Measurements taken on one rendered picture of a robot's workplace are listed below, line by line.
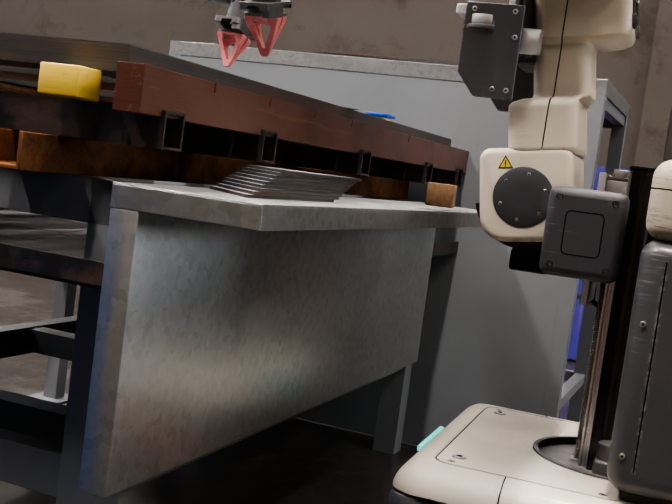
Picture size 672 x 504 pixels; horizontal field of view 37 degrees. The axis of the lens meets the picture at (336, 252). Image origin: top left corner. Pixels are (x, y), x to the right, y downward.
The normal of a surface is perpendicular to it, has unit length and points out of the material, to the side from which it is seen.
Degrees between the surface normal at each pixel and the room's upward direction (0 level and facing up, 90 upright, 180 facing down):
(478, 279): 90
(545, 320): 90
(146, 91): 90
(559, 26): 90
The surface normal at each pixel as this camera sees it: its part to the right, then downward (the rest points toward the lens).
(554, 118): -0.33, 0.04
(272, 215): 0.92, 0.15
